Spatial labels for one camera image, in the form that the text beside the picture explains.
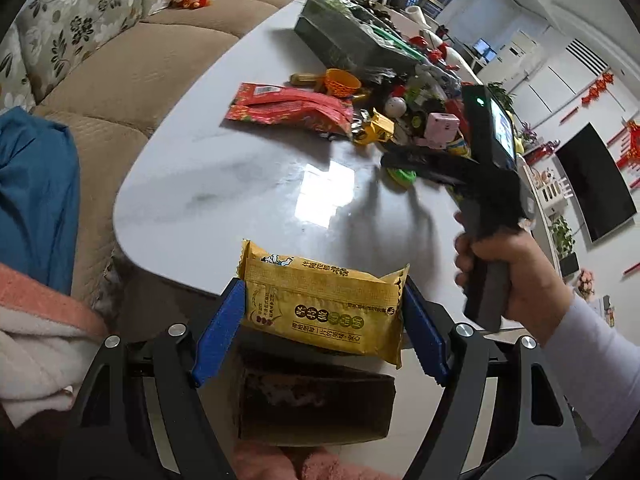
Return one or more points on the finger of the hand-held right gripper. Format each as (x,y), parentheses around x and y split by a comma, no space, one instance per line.
(415,156)
(445,179)

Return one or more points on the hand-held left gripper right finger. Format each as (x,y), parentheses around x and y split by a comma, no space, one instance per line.
(425,332)

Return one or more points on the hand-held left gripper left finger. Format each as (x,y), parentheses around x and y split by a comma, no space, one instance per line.
(220,330)

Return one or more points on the yellow snack packet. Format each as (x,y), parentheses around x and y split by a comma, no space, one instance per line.
(320,315)

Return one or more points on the brown cardboard box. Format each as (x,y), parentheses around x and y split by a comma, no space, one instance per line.
(310,395)

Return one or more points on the person's right forearm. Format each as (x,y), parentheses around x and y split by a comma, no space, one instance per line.
(595,370)

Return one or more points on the person's right hand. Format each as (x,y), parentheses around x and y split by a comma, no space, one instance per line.
(530,280)

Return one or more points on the green plastic toy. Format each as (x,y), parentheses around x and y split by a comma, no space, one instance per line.
(400,176)

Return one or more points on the pink toy box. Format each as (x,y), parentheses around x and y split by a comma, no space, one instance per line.
(441,130)

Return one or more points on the yellow toy truck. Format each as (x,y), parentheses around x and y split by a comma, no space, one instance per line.
(375,127)

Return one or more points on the white ball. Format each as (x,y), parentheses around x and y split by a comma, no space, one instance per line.
(395,107)

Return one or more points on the white shelf unit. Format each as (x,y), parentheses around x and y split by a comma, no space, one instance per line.
(552,190)

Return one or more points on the purple flower plant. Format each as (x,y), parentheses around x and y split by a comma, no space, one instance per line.
(527,132)

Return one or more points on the heap of mixed toys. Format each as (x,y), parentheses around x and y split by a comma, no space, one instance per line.
(425,80)

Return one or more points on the green potted plant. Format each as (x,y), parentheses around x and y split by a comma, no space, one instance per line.
(562,235)

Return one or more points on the leafy plant in basket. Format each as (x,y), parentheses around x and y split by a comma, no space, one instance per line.
(501,95)

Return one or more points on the orange plastic basket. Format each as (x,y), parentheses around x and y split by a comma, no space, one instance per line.
(342,82)

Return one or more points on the black television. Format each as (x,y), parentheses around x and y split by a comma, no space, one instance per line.
(595,180)

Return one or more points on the computer monitor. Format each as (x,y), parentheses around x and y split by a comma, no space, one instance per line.
(485,48)

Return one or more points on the tan ridged toy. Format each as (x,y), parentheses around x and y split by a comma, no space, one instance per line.
(306,79)

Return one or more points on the red snack packet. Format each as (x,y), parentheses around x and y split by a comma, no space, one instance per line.
(290,107)

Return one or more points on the pink flower bouquet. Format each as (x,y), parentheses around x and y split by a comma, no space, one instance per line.
(586,282)

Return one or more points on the green printed box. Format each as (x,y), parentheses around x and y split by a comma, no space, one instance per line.
(345,35)

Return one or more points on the white standing air conditioner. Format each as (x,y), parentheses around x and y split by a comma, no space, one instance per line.
(520,49)

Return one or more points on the pink and white blanket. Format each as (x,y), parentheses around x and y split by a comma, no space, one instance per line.
(40,350)

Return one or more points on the blue cloth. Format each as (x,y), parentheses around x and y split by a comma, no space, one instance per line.
(35,200)

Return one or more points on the beige floral sofa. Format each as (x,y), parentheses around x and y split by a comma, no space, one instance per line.
(125,60)

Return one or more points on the red hanging wall ornament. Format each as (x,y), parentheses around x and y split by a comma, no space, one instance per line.
(597,89)

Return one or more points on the red knot wall decoration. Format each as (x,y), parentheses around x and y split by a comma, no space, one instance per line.
(631,145)

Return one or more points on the white wall vent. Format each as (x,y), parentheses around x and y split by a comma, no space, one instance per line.
(586,55)

